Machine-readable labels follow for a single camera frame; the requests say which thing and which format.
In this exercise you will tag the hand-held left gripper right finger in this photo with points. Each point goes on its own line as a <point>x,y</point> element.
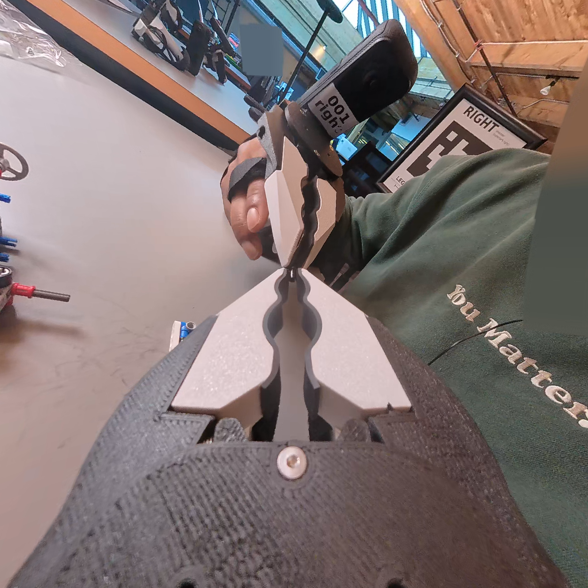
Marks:
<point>358,363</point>

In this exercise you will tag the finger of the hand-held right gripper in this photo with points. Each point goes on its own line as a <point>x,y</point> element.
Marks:
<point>287,206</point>
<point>328,206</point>

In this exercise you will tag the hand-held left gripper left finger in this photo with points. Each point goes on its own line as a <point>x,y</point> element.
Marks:
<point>225,363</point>

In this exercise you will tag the blue lego pin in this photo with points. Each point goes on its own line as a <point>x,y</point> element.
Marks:
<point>187,328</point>

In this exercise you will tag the white four-hole lego beam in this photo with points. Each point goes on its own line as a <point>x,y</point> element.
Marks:
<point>176,335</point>

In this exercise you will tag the partly built lego car chassis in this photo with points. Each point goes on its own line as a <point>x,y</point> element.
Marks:
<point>27,291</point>

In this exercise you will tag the person's right hand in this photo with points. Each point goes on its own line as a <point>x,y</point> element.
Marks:
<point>243,220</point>

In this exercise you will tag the black pole stand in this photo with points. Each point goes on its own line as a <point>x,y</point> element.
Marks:
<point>312,41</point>

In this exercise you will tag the framed black white sign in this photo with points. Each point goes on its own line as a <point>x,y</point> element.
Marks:
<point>459,138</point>

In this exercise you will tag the wooden edged desk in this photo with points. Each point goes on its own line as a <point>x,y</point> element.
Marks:
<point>160,78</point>

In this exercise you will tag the black robot device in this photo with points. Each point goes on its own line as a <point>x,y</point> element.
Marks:
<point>170,41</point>

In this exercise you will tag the empty clear plastic bags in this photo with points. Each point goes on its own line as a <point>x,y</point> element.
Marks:
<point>27,41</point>

